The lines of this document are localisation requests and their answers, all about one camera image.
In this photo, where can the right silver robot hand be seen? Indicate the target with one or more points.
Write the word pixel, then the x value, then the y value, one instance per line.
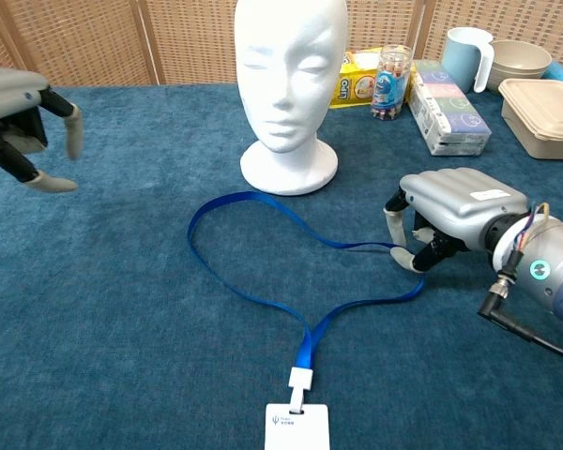
pixel 460 201

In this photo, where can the white and blue ID badge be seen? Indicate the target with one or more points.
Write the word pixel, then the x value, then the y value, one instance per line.
pixel 295 431

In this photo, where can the wicker folding screen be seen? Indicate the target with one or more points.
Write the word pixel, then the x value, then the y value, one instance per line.
pixel 98 42

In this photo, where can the white measuring scoop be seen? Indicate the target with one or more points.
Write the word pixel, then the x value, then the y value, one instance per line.
pixel 460 56

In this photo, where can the beige lidded lunch box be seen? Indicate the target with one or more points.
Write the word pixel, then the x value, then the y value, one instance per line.
pixel 544 117

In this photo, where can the white foam mannequin head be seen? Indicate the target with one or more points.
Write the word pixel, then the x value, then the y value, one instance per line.
pixel 286 70

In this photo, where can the multicolour tissue pack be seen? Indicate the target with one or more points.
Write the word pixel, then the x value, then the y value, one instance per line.
pixel 445 108

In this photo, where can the beige bowl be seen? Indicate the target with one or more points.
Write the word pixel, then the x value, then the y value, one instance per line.
pixel 521 61

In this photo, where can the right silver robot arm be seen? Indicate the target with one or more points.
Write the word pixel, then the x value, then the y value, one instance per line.
pixel 558 262

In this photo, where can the clear candy jar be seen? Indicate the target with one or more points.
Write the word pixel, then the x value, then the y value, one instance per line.
pixel 389 84

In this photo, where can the teal table cloth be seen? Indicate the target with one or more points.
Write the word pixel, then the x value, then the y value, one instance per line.
pixel 98 281

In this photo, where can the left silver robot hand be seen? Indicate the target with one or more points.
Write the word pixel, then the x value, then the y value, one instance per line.
pixel 9 89

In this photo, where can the yellow biscuit pack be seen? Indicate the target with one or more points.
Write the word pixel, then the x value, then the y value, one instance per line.
pixel 352 86

